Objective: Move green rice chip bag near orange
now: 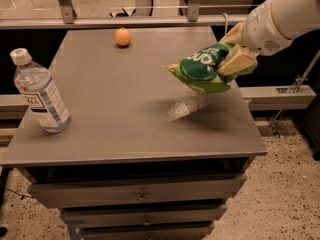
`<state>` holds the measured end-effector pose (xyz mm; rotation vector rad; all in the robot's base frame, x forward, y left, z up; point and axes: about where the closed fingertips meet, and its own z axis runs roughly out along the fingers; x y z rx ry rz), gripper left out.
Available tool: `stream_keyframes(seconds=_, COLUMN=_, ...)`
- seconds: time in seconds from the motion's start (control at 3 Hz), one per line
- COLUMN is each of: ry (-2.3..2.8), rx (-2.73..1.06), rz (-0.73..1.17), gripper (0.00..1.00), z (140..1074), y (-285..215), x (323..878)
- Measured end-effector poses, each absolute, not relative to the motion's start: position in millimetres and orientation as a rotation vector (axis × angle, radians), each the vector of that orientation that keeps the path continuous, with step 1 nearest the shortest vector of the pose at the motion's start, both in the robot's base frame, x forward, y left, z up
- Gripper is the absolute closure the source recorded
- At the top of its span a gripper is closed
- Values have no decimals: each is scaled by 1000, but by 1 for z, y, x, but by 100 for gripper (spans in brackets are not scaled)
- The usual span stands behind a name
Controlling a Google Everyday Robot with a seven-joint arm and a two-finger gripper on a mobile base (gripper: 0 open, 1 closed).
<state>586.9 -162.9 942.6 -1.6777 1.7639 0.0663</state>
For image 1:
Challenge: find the grey drawer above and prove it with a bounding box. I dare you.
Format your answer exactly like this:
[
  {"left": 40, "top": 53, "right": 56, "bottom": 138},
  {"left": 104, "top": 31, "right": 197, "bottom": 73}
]
[
  {"left": 63, "top": 203, "right": 226, "bottom": 228},
  {"left": 28, "top": 174, "right": 247, "bottom": 208},
  {"left": 81, "top": 222, "right": 213, "bottom": 240}
]

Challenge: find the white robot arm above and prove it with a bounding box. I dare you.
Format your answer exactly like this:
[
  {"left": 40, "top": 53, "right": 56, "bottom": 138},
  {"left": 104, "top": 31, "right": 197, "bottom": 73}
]
[{"left": 217, "top": 0, "right": 320, "bottom": 77}]

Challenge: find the top grey drawer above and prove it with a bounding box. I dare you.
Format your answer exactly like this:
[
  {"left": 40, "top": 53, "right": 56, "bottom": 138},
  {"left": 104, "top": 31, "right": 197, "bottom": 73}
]
[{"left": 28, "top": 174, "right": 247, "bottom": 208}]

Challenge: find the clear plastic water bottle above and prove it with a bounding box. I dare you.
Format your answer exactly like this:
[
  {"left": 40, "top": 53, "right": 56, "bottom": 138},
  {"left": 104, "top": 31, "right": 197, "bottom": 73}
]
[{"left": 10, "top": 48, "right": 71, "bottom": 133}]

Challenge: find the middle grey drawer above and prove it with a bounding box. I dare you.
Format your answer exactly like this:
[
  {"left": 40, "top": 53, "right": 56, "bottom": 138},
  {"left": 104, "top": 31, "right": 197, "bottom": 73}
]
[{"left": 63, "top": 203, "right": 226, "bottom": 228}]

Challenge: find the grey drawer cabinet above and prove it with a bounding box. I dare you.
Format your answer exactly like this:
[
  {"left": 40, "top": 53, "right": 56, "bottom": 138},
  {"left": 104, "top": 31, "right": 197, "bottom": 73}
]
[{"left": 0, "top": 26, "right": 269, "bottom": 240}]

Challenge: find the white hanging cable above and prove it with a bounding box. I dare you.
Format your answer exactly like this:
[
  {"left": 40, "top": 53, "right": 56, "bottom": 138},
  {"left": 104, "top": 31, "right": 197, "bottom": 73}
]
[{"left": 221, "top": 12, "right": 230, "bottom": 35}]

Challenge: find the green rice chip bag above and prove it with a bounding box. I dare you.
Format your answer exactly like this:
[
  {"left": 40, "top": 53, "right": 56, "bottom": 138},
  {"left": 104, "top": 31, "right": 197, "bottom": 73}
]
[{"left": 166, "top": 42, "right": 248, "bottom": 94}]

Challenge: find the orange fruit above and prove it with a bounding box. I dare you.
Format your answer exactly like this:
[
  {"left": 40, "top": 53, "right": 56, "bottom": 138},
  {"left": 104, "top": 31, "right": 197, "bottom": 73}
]
[{"left": 115, "top": 28, "right": 131, "bottom": 47}]

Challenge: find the bottom grey drawer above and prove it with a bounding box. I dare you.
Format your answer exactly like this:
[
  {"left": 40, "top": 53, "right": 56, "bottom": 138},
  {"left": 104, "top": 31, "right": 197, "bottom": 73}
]
[{"left": 81, "top": 222, "right": 213, "bottom": 240}]

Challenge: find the grey metal railing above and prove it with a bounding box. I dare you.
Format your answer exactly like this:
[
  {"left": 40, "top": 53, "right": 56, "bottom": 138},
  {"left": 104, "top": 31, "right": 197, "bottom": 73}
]
[{"left": 0, "top": 0, "right": 262, "bottom": 30}]

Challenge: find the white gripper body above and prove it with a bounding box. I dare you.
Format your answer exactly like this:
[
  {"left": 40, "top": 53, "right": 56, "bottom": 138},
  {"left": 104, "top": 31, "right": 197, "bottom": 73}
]
[{"left": 241, "top": 0, "right": 292, "bottom": 56}]

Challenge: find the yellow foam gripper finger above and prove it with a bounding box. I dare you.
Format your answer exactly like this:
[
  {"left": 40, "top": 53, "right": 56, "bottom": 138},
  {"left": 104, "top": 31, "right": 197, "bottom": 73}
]
[
  {"left": 217, "top": 44, "right": 259, "bottom": 76},
  {"left": 220, "top": 22, "right": 243, "bottom": 45}
]

